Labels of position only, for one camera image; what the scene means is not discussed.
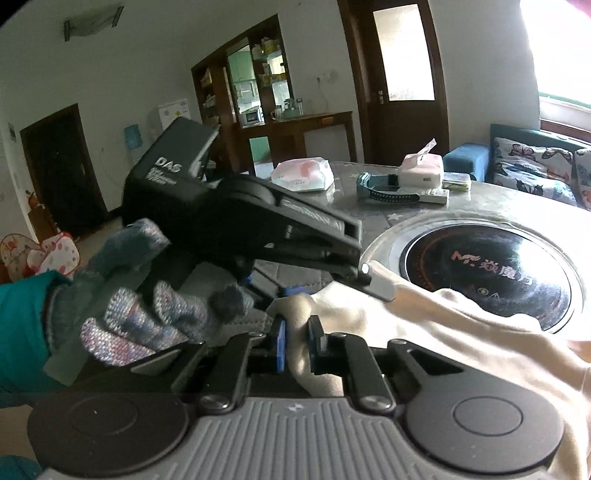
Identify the teal sofa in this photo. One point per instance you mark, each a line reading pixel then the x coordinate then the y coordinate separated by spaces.
pixel 466 159

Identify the open white tissue pack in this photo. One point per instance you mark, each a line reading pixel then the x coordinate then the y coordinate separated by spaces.
pixel 420 173

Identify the small green white box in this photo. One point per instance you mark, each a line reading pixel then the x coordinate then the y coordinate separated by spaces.
pixel 457 181

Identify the plain dark wooden door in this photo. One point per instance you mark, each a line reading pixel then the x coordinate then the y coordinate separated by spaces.
pixel 60 175

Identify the white wall socket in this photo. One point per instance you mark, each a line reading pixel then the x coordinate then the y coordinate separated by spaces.
pixel 324 78

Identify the round black induction cooker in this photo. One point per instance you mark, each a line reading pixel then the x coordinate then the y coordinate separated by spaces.
pixel 461 258

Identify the cream sweatshirt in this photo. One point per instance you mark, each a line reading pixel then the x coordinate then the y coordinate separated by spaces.
pixel 461 332

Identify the white microwave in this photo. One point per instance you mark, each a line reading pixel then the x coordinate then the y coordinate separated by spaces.
pixel 252 117

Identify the wall lamp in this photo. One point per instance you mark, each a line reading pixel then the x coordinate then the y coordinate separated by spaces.
pixel 92 23

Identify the person's teal jacket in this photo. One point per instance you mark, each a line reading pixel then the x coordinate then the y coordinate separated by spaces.
pixel 16 468

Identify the dark wooden frosted glass door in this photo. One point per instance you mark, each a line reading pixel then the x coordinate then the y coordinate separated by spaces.
pixel 401 129

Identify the pink dotted fabric basket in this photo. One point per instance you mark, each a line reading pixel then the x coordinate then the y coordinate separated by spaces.
pixel 51 254

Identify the dark wooden sideboard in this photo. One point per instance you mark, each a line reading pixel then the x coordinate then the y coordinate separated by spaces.
pixel 295 127

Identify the person's left hand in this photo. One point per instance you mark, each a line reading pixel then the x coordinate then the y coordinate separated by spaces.
pixel 138 332

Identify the butterfly print cushion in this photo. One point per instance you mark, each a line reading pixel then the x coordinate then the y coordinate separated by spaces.
pixel 584 180
pixel 531 170

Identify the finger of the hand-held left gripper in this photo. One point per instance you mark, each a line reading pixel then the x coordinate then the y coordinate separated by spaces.
pixel 341 263
pixel 261 285

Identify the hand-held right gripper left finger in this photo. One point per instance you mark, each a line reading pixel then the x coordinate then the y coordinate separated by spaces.
pixel 279 346

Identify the dark wooden display cabinet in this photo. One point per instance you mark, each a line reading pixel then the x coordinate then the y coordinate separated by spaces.
pixel 229 138

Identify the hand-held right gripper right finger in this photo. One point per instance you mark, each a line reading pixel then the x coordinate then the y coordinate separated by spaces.
pixel 316 344

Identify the sealed pink white tissue pack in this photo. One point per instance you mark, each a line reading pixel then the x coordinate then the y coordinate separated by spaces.
pixel 300 173

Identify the person's left forearm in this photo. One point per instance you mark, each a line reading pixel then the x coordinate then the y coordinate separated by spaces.
pixel 23 332

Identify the grey quilted star table cover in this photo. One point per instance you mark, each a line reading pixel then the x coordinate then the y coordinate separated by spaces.
pixel 351 196

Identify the green framed window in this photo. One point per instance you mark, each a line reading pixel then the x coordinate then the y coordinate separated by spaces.
pixel 563 46

